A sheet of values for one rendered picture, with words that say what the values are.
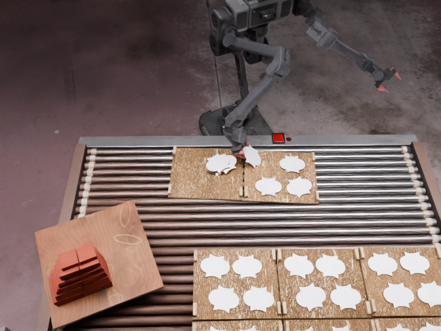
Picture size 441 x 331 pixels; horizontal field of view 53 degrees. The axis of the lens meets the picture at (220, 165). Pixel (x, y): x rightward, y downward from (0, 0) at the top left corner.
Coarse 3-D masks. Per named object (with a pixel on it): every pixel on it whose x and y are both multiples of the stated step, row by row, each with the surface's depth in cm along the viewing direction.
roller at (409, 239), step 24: (168, 240) 227; (192, 240) 227; (216, 240) 228; (240, 240) 228; (264, 240) 228; (288, 240) 228; (312, 240) 229; (336, 240) 229; (360, 240) 229; (384, 240) 230; (408, 240) 230; (432, 240) 230
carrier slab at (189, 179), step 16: (176, 160) 256; (192, 160) 256; (240, 160) 257; (176, 176) 249; (192, 176) 249; (208, 176) 250; (224, 176) 250; (240, 176) 250; (176, 192) 243; (192, 192) 243; (208, 192) 243; (224, 192) 243
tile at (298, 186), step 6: (288, 180) 247; (294, 180) 247; (300, 180) 248; (306, 180) 248; (288, 186) 245; (294, 186) 245; (300, 186) 245; (306, 186) 245; (288, 192) 243; (294, 192) 242; (300, 192) 243; (306, 192) 243
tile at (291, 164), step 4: (288, 156) 257; (296, 156) 257; (284, 160) 256; (288, 160) 256; (292, 160) 256; (296, 160) 256; (300, 160) 256; (280, 164) 254; (284, 164) 254; (288, 164) 254; (292, 164) 254; (296, 164) 254; (300, 164) 254; (304, 164) 254; (284, 168) 252; (288, 168) 252; (292, 168) 252; (296, 168) 252; (300, 168) 252; (288, 172) 251; (292, 172) 252; (296, 172) 251
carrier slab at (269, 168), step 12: (264, 156) 259; (276, 156) 259; (300, 156) 259; (252, 168) 253; (264, 168) 253; (276, 168) 254; (312, 168) 254; (252, 180) 248; (276, 180) 249; (312, 180) 249; (252, 192) 243; (312, 192) 244; (312, 204) 241
